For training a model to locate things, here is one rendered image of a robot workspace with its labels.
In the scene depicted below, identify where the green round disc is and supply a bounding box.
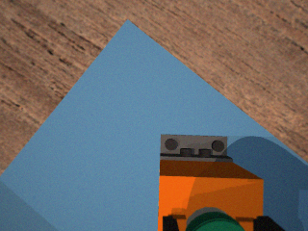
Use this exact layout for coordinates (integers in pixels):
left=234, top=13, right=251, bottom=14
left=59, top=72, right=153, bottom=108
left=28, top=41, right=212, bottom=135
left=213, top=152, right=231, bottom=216
left=185, top=212, right=245, bottom=231

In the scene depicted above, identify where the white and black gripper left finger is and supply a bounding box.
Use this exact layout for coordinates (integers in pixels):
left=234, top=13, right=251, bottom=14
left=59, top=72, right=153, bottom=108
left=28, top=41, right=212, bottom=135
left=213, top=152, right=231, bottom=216
left=163, top=216, right=179, bottom=231

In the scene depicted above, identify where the orange flat plate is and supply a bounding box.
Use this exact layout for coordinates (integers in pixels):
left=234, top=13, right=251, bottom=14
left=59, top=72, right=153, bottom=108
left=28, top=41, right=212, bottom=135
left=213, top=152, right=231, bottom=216
left=158, top=160, right=264, bottom=231

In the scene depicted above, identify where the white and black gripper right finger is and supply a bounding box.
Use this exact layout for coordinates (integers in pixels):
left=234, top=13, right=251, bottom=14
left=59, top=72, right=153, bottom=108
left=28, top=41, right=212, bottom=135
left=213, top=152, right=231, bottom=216
left=253, top=216, right=285, bottom=231

